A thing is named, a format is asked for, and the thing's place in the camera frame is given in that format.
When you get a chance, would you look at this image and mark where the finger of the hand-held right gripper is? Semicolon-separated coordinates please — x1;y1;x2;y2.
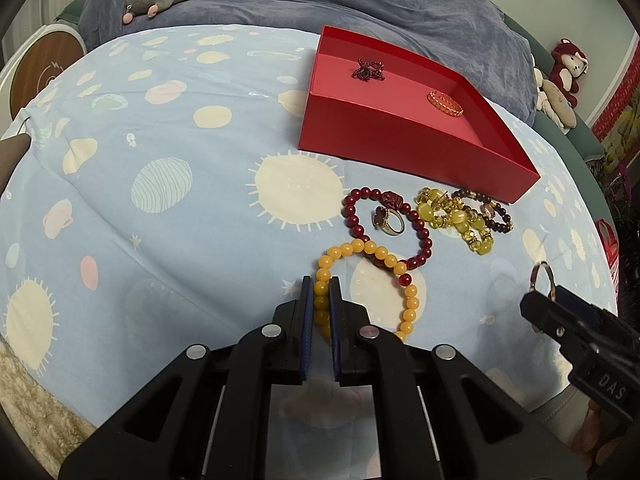
520;292;601;356
550;285;608;326

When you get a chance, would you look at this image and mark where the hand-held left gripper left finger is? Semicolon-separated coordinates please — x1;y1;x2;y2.
59;276;314;480

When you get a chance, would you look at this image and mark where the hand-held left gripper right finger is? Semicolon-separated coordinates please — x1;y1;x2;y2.
329;276;587;480

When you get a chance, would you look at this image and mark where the small rose gold ring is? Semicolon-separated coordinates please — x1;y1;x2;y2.
530;261;557;301

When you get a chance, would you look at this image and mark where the orange bead bracelet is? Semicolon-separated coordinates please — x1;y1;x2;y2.
315;240;421;345

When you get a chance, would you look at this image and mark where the dark brown bead bracelet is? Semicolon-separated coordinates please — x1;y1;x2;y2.
450;187;514;235

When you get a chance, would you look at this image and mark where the gold ring with red stone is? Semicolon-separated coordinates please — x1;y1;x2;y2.
371;205;407;236

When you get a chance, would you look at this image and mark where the dark red bead bracelet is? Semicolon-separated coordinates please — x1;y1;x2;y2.
342;187;433;287

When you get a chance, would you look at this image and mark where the yellow bead bracelet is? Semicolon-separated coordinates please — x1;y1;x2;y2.
416;186;496;257

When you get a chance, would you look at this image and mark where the red cardboard box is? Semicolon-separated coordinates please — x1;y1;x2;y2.
298;25;541;205

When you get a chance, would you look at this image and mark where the red tote bag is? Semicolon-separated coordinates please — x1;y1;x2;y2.
597;217;621;306

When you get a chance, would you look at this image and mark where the flowering plant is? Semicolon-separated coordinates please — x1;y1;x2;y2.
597;152;640;223

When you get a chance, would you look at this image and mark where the light blue planet-print sheet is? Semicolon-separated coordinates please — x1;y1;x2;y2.
0;24;621;426

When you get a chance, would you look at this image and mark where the round cookie plush pillow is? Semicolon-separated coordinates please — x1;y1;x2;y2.
542;80;577;133

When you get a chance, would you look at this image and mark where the white plush toy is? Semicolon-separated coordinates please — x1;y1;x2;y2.
532;67;551;111

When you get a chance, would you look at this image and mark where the red monkey plush toy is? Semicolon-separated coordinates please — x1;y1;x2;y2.
550;37;590;108

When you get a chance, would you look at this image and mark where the dark garnet bead strand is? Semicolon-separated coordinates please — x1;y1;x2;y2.
351;58;387;83

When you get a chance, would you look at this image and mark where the beige shaggy rug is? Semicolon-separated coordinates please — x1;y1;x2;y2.
0;335;96;441

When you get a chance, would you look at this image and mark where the blue velvet blanket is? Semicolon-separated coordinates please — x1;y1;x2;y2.
79;0;537;123

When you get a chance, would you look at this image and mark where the brown flat object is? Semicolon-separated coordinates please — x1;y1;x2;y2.
0;135;30;191

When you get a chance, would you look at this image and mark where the round wood-faced white appliance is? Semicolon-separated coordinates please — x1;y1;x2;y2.
0;22;87;126

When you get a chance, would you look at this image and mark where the red yellow wall poster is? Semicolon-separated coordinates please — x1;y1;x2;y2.
592;80;640;146

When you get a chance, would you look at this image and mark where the gold chain bangle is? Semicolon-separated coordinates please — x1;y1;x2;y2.
427;89;465;117

